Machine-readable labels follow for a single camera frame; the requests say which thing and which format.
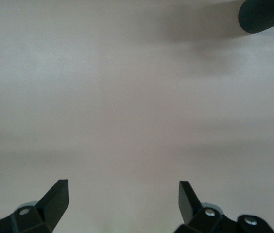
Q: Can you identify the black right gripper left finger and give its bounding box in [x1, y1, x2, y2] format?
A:
[0, 179, 69, 233]

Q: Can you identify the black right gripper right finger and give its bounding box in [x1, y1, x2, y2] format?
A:
[173, 181, 274, 233]

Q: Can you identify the black ribbed cylinder post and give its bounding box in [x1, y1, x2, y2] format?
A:
[238, 0, 274, 34]

